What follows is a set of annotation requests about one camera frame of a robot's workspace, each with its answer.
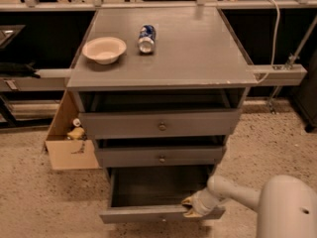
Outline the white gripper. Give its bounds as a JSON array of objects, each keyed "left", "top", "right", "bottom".
[{"left": 181, "top": 187, "right": 227, "bottom": 218}]

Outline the grey bottom drawer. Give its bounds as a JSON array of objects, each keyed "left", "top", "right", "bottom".
[{"left": 100, "top": 165, "right": 214, "bottom": 224}]

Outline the grey drawer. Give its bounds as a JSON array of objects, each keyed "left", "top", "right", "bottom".
[
  {"left": 100, "top": 165, "right": 214, "bottom": 224},
  {"left": 95, "top": 146, "right": 226, "bottom": 168},
  {"left": 79, "top": 109, "right": 241, "bottom": 139}
]

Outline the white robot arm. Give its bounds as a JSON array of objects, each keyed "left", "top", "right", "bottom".
[{"left": 181, "top": 175, "right": 317, "bottom": 238}]

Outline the grey middle drawer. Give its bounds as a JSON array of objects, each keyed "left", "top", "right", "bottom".
[{"left": 95, "top": 146, "right": 226, "bottom": 168}]

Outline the grey drawer cabinet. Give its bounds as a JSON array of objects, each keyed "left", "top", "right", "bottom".
[{"left": 67, "top": 7, "right": 256, "bottom": 168}]

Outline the grey top drawer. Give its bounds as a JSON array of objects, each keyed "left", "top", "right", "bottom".
[{"left": 79, "top": 109, "right": 241, "bottom": 139}]

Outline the open cardboard box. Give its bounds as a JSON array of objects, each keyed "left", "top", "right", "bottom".
[{"left": 45, "top": 91, "right": 99, "bottom": 171}]

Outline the yellow object in box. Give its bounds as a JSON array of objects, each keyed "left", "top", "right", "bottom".
[{"left": 67, "top": 127, "right": 85, "bottom": 140}]

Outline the white bottle in box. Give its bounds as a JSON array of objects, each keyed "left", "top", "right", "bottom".
[{"left": 72, "top": 118, "right": 81, "bottom": 127}]

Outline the blue soda can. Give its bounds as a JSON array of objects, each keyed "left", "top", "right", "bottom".
[{"left": 138, "top": 25, "right": 156, "bottom": 54}]

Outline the white paper bowl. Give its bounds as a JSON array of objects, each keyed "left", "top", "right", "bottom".
[{"left": 82, "top": 37, "right": 127, "bottom": 64}]

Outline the grey metal rail frame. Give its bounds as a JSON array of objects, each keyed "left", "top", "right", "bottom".
[{"left": 0, "top": 0, "right": 317, "bottom": 129}]

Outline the black cloth on rail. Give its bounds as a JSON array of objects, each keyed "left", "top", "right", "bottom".
[{"left": 0, "top": 62, "right": 40, "bottom": 78}]

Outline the white cable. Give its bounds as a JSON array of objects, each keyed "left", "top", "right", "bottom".
[{"left": 257, "top": 0, "right": 281, "bottom": 84}]

